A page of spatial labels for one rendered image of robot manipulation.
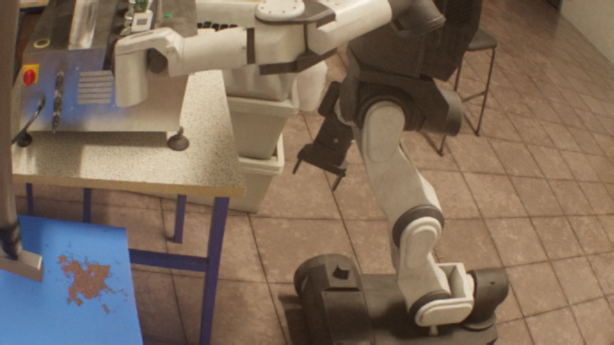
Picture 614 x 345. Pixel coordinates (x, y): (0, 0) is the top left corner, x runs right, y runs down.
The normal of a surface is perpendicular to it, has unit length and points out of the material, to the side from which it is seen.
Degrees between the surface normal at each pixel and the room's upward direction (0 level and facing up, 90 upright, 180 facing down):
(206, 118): 0
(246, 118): 96
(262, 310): 0
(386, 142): 90
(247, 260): 0
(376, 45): 102
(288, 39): 87
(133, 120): 90
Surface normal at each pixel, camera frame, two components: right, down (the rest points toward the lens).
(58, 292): 0.22, -0.79
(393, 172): 0.36, 0.80
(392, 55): -0.19, 0.70
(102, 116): 0.21, 0.61
